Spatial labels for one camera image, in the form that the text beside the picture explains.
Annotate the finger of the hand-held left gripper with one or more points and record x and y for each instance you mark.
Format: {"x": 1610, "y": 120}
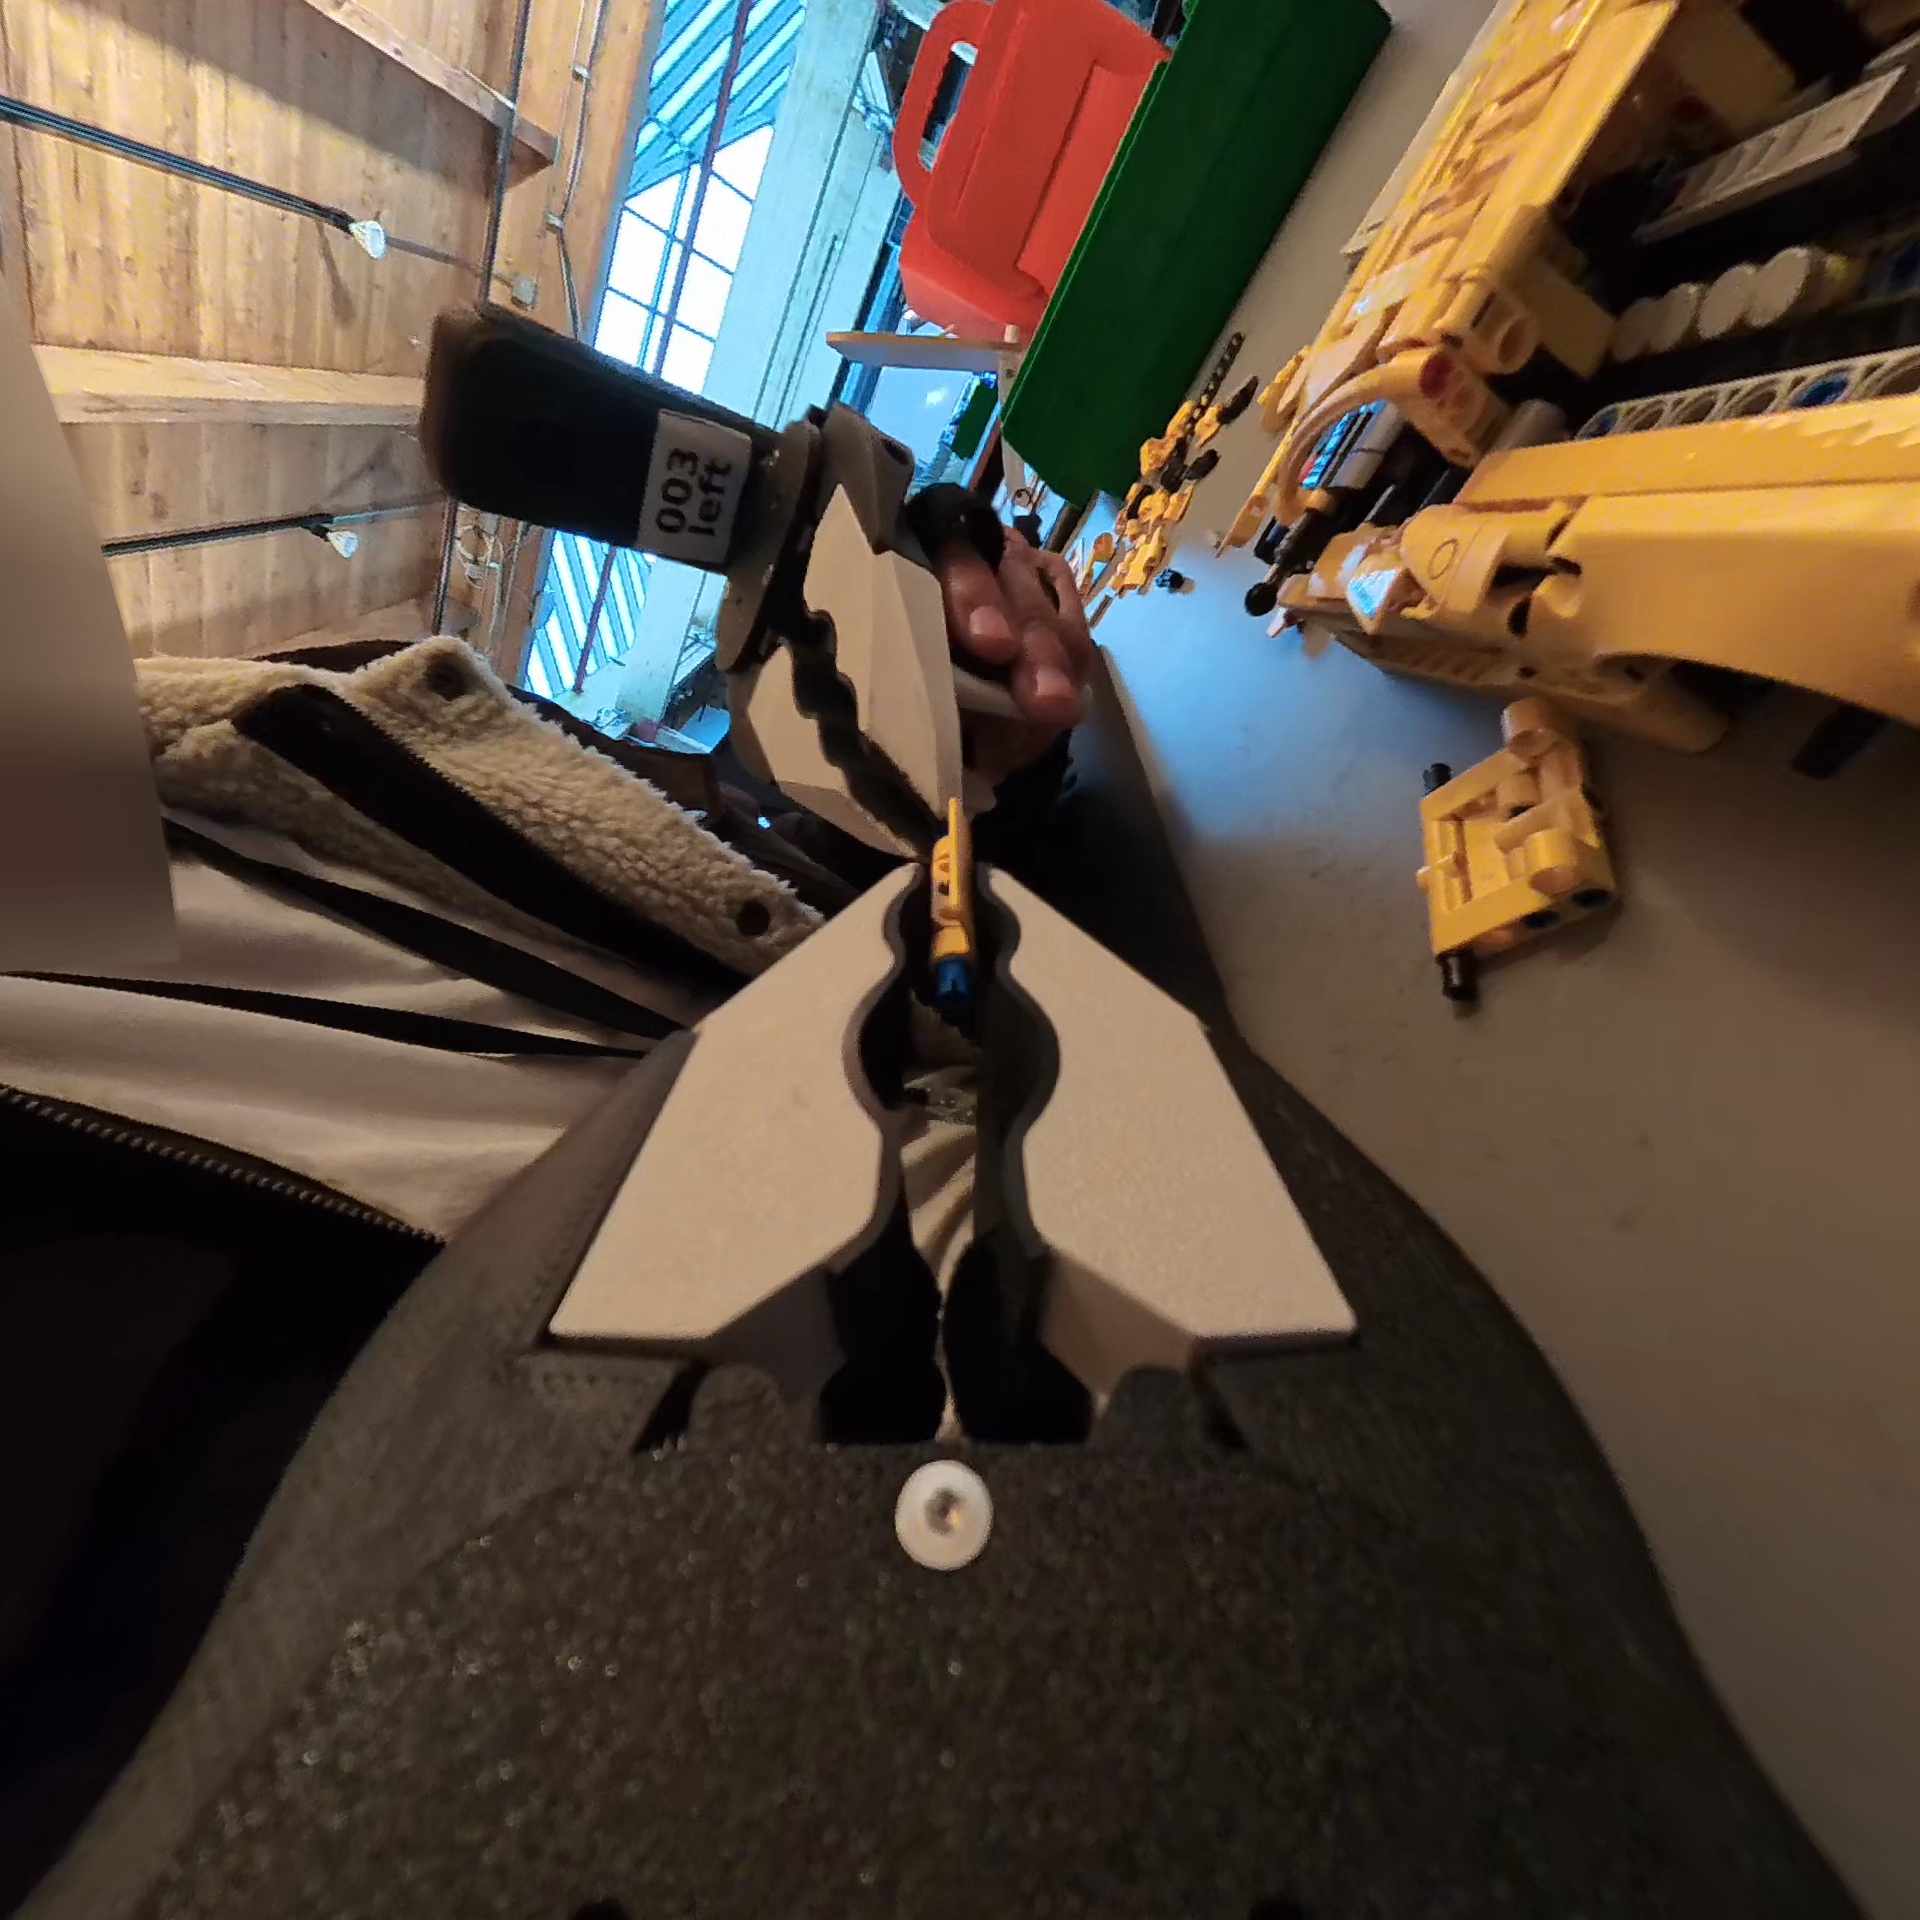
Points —
{"x": 901, "y": 661}
{"x": 795, "y": 751}

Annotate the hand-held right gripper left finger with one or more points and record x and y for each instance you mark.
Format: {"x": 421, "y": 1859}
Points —
{"x": 734, "y": 1184}

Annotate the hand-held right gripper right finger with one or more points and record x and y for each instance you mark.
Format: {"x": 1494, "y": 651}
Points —
{"x": 1185, "y": 1184}

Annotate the yellow connector brick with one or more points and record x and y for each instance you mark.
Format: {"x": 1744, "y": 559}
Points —
{"x": 954, "y": 886}

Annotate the blue connector pin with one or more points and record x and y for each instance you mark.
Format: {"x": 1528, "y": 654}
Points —
{"x": 954, "y": 984}

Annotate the yellow brick with blue pins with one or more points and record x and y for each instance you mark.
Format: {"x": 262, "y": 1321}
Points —
{"x": 1516, "y": 839}

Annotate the yellow toy brick car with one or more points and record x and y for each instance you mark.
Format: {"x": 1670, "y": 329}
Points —
{"x": 1724, "y": 524}

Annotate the person's left hand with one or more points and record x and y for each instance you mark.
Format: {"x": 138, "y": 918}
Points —
{"x": 1026, "y": 630}

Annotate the loose yellow brick panels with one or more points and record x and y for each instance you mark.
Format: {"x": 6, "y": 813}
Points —
{"x": 1148, "y": 511}

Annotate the dark perforated panel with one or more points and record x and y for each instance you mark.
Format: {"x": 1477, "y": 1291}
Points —
{"x": 1140, "y": 870}

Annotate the long black brick beam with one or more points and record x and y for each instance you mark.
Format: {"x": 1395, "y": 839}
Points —
{"x": 1224, "y": 382}

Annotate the white shirt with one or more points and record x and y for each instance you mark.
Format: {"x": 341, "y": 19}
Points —
{"x": 299, "y": 1080}

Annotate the red plastic bin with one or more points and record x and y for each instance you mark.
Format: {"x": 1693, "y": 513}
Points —
{"x": 1019, "y": 165}

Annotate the green plastic storage bin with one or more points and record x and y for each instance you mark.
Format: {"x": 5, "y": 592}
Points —
{"x": 1201, "y": 224}

